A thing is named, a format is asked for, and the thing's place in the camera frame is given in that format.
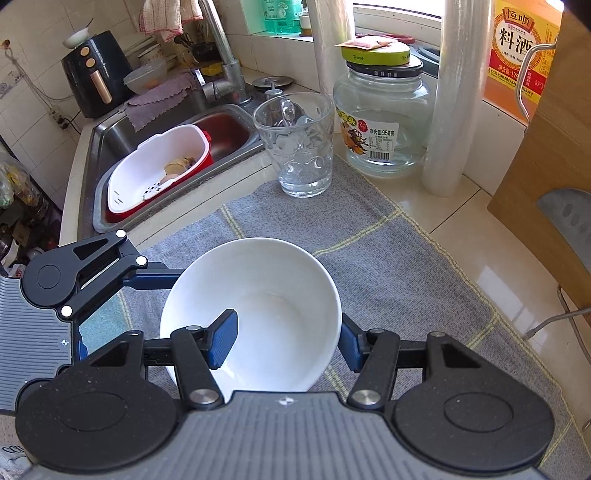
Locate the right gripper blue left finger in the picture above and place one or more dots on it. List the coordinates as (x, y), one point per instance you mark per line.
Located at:
(196, 351)

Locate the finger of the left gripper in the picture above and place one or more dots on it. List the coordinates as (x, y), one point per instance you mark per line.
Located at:
(154, 276)

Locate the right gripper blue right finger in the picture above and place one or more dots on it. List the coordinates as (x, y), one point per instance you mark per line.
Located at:
(373, 356)

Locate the white bowl with pink flowers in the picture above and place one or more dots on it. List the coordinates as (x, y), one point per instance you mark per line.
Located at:
(289, 313)

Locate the grey blue checked towel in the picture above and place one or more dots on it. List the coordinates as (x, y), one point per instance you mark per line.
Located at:
(389, 271)

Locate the white colander basket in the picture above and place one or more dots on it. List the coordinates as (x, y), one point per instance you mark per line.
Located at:
(158, 164)

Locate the steel sink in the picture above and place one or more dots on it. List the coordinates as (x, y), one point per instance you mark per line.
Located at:
(93, 171)

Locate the red wash basin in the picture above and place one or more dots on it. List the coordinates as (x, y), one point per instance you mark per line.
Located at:
(232, 138)

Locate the purple dish cloth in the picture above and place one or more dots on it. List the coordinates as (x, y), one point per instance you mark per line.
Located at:
(145, 108)

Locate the steel faucet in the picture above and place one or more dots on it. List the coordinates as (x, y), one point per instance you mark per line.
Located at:
(232, 83)

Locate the black air fryer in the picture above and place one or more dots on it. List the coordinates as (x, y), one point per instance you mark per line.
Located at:
(95, 71)

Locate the plastic wrap roll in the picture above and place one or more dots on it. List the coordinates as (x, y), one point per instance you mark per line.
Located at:
(332, 23)
(465, 48)

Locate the large glass jar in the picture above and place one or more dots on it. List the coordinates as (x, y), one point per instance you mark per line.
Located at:
(384, 106)

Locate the bamboo cutting board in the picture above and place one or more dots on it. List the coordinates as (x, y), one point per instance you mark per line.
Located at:
(554, 154)

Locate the green detergent bottle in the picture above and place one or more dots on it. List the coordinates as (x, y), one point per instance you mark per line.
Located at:
(282, 16)

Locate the orange cooking wine bottle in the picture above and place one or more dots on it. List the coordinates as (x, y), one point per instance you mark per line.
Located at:
(517, 76)

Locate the black handled santoku knife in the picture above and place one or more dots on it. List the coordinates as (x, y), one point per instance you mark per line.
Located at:
(569, 211)

